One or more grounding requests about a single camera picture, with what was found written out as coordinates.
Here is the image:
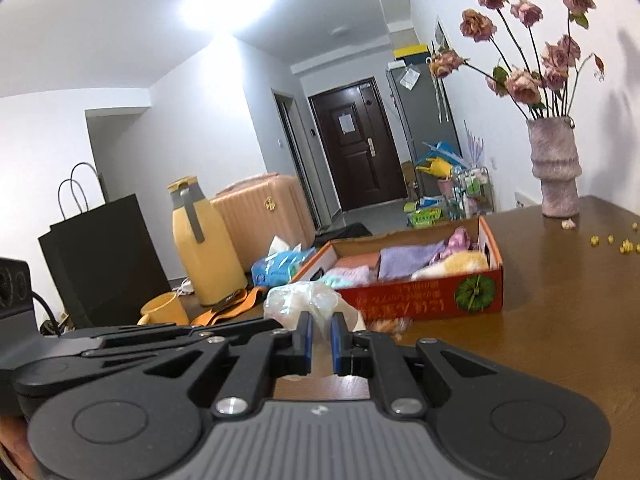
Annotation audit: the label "snack packet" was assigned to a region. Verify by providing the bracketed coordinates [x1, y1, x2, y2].
[367, 318, 411, 340]

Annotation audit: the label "translucent plastic shell bag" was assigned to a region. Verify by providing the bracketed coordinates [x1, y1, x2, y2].
[262, 281, 366, 339]

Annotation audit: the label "lilac fluffy towel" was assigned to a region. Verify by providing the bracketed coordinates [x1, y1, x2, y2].
[324, 266, 374, 288]

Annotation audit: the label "lilac knit pouch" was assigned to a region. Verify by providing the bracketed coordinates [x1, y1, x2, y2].
[378, 240, 446, 281]

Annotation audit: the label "yellow white plush toy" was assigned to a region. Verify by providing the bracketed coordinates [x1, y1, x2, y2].
[411, 250, 489, 281]

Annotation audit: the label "pink satin bag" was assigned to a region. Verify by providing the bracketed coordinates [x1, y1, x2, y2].
[431, 226, 476, 263]

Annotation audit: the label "blue plush monster toy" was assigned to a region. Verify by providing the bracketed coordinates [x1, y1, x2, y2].
[319, 274, 352, 289]

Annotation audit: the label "person left hand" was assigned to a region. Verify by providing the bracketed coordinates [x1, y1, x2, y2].
[0, 417, 40, 479]

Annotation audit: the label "blue tissue pack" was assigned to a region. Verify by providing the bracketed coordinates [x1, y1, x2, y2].
[250, 236, 316, 288]

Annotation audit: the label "yellow ceramic mug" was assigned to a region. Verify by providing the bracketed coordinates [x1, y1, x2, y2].
[138, 292, 190, 325]

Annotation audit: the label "yellow thermos jug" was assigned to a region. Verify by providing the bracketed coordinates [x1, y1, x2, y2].
[167, 177, 247, 306]

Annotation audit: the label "red cardboard box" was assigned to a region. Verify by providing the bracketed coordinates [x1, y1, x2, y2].
[292, 217, 503, 322]

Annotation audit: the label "pink ribbed suitcase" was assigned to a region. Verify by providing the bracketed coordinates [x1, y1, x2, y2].
[210, 174, 316, 272]

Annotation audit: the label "black paper shopping bag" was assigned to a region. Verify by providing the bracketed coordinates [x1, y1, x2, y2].
[39, 194, 171, 330]

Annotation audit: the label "yellow watering can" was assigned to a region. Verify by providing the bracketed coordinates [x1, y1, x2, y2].
[416, 157, 454, 179]

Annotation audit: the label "dark brown entrance door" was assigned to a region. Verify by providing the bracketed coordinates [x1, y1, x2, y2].
[309, 77, 407, 211]

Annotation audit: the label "grey refrigerator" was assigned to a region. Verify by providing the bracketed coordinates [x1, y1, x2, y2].
[386, 63, 462, 162]

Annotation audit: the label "pink textured vase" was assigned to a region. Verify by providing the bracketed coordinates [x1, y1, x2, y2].
[526, 117, 582, 219]

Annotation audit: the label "dried pink roses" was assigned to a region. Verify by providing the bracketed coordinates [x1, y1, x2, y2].
[428, 0, 605, 120]

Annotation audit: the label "orange strap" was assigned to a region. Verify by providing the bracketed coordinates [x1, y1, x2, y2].
[188, 285, 271, 328]

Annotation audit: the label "wire storage rack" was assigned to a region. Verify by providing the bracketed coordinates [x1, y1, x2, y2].
[451, 166, 495, 219]

